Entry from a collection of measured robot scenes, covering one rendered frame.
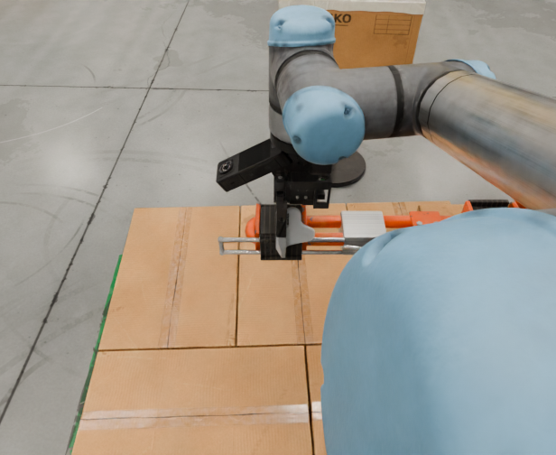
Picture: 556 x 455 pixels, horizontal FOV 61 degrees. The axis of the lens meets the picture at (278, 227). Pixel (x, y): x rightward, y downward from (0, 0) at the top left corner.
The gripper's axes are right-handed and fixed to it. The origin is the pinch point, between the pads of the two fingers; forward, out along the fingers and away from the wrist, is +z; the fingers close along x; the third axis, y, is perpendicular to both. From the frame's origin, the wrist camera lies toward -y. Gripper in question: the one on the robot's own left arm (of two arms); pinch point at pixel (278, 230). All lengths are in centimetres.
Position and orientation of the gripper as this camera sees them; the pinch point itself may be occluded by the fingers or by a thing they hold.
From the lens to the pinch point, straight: 78.3
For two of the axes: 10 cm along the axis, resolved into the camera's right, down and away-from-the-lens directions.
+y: 10.0, 0.1, 0.1
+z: -0.1, 6.8, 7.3
